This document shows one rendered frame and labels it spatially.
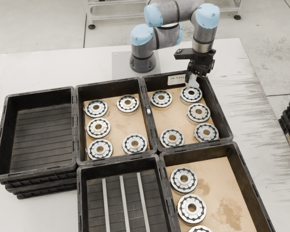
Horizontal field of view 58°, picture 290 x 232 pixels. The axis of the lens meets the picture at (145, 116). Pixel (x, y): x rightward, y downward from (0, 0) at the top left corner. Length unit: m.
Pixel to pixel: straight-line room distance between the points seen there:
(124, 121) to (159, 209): 0.41
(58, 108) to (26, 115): 0.14
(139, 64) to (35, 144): 0.66
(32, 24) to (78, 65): 1.83
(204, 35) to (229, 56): 0.80
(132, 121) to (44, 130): 0.39
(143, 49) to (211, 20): 0.54
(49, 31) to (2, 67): 1.49
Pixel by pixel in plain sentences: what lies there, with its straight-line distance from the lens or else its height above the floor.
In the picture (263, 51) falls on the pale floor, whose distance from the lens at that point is 3.00.
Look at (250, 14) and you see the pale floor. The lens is 3.48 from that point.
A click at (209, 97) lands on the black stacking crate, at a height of 0.89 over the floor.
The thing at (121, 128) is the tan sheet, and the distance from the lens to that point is 1.17.
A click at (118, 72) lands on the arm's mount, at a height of 0.76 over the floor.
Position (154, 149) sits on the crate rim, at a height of 0.93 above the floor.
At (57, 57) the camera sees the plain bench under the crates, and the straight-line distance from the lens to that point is 1.76.
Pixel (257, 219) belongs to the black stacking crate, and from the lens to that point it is 1.03.
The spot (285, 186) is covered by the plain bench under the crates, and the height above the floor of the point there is 0.70.
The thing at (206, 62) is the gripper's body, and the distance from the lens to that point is 1.03.
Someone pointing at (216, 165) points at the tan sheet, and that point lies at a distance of 1.10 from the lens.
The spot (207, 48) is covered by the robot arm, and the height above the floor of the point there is 1.19.
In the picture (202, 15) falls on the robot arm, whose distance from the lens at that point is 0.91.
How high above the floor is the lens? 1.80
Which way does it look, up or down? 54 degrees down
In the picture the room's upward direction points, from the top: 2 degrees counter-clockwise
